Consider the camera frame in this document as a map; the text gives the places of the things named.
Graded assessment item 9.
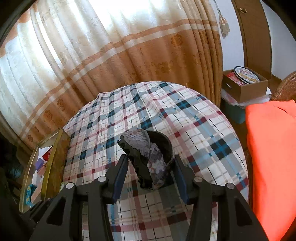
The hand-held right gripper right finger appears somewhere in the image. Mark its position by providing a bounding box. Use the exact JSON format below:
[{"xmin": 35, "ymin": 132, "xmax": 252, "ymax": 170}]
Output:
[{"xmin": 173, "ymin": 155, "xmax": 270, "ymax": 241}]

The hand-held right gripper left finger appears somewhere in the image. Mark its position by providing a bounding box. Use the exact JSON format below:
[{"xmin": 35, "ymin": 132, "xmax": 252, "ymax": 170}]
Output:
[{"xmin": 29, "ymin": 154, "xmax": 129, "ymax": 241}]

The black hair claw clip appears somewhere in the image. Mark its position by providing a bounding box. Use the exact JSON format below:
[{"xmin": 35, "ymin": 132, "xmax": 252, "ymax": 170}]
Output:
[{"xmin": 117, "ymin": 130, "xmax": 174, "ymax": 191}]

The gold box with white lining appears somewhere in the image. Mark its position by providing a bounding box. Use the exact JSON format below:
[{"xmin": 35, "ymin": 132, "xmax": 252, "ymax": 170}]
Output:
[{"xmin": 19, "ymin": 128, "xmax": 71, "ymax": 214}]

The red toy block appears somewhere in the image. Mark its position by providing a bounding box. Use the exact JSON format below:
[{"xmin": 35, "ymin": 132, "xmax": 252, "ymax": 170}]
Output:
[{"xmin": 42, "ymin": 148, "xmax": 54, "ymax": 161}]

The teal toy block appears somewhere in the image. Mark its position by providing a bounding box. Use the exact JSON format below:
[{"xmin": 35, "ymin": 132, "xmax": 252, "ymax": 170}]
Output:
[{"xmin": 24, "ymin": 184, "xmax": 37, "ymax": 205}]

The plaid tablecloth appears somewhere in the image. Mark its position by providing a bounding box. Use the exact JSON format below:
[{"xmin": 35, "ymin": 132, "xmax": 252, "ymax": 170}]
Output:
[{"xmin": 63, "ymin": 81, "xmax": 249, "ymax": 241}]

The teal plastic bin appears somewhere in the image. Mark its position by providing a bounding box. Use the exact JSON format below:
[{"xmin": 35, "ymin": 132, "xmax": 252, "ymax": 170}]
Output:
[{"xmin": 221, "ymin": 97, "xmax": 247, "ymax": 124}]

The orange cloth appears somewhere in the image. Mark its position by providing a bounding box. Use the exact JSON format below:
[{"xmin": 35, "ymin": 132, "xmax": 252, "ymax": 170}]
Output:
[{"xmin": 245, "ymin": 100, "xmax": 296, "ymax": 241}]

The clear plastic bag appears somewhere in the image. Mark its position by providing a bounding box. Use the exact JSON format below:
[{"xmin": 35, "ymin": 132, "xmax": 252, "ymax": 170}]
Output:
[{"xmin": 221, "ymin": 88, "xmax": 272, "ymax": 107}]

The cardboard box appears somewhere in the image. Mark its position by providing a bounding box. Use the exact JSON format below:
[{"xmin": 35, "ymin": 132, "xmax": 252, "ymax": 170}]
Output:
[{"xmin": 222, "ymin": 69, "xmax": 269, "ymax": 103}]

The red packet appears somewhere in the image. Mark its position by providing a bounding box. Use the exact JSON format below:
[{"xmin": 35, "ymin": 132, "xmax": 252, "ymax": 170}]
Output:
[{"xmin": 226, "ymin": 72, "xmax": 245, "ymax": 87}]

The round cookie tin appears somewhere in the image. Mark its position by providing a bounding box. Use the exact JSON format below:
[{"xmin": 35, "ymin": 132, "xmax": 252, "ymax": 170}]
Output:
[{"xmin": 233, "ymin": 66, "xmax": 260, "ymax": 84}]

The cream and orange curtain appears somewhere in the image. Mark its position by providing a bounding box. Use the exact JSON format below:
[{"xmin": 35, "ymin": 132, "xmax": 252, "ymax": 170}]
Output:
[{"xmin": 0, "ymin": 0, "xmax": 223, "ymax": 151}]

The brown wicker chair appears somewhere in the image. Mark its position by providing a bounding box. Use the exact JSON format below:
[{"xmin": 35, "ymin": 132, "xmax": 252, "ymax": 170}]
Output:
[{"xmin": 270, "ymin": 71, "xmax": 296, "ymax": 102}]

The brown wooden door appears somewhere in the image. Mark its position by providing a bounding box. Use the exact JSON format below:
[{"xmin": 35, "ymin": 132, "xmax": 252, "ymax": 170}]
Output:
[{"xmin": 231, "ymin": 0, "xmax": 272, "ymax": 77}]

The curtain tassel cord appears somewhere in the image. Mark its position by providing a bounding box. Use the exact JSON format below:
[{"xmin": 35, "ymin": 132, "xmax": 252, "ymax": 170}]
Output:
[{"xmin": 213, "ymin": 0, "xmax": 231, "ymax": 39}]

